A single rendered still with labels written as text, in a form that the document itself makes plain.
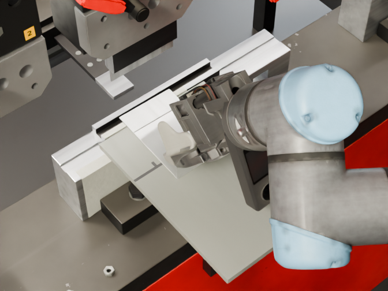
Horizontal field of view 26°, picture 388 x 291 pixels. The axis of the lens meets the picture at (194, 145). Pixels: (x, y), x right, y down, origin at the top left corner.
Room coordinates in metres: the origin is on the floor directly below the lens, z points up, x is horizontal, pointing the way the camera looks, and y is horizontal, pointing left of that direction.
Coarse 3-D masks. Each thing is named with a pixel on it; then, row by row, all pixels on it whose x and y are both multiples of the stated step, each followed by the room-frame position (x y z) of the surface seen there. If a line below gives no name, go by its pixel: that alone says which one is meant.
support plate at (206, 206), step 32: (128, 128) 0.72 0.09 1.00; (128, 160) 0.66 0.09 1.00; (224, 160) 0.66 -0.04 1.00; (160, 192) 0.61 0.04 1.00; (192, 192) 0.61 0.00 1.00; (224, 192) 0.61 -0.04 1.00; (192, 224) 0.56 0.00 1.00; (224, 224) 0.56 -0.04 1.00; (256, 224) 0.56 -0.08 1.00; (224, 256) 0.52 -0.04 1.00; (256, 256) 0.52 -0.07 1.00
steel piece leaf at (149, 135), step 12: (156, 120) 0.73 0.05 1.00; (168, 120) 0.73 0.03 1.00; (144, 132) 0.71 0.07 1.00; (156, 132) 0.71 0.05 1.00; (180, 132) 0.71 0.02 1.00; (144, 144) 0.69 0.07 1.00; (156, 144) 0.69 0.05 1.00; (156, 156) 0.67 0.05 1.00; (168, 168) 0.65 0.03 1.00; (180, 168) 0.64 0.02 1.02; (192, 168) 0.65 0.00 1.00
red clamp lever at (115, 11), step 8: (80, 0) 0.62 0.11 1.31; (88, 0) 0.63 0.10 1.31; (96, 0) 0.63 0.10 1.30; (104, 0) 0.64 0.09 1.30; (112, 0) 0.65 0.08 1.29; (120, 0) 0.65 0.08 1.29; (128, 0) 0.68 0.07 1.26; (136, 0) 0.68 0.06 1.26; (88, 8) 0.63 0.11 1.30; (96, 8) 0.63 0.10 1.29; (104, 8) 0.64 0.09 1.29; (112, 8) 0.64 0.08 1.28; (120, 8) 0.65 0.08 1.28; (128, 8) 0.66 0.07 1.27; (136, 8) 0.66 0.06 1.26; (144, 8) 0.66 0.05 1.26; (136, 16) 0.66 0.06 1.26; (144, 16) 0.66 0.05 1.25
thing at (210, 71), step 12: (204, 60) 0.84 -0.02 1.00; (192, 72) 0.82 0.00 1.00; (204, 72) 0.83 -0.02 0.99; (216, 72) 0.82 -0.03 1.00; (168, 84) 0.80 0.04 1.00; (180, 84) 0.80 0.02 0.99; (192, 84) 0.80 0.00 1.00; (144, 96) 0.77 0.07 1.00; (132, 108) 0.75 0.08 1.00; (108, 120) 0.73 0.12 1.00; (120, 120) 0.74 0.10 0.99; (96, 132) 0.72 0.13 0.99
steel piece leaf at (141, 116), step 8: (160, 96) 0.77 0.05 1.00; (168, 96) 0.77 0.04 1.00; (176, 96) 0.77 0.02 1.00; (144, 104) 0.76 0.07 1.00; (152, 104) 0.76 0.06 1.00; (160, 104) 0.76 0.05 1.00; (168, 104) 0.76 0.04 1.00; (128, 112) 0.74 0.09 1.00; (136, 112) 0.74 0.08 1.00; (144, 112) 0.74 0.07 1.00; (152, 112) 0.74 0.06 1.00; (160, 112) 0.74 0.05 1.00; (168, 112) 0.74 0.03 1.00; (128, 120) 0.73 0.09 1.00; (136, 120) 0.73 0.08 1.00; (144, 120) 0.73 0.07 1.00; (152, 120) 0.73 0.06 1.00; (136, 128) 0.72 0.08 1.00
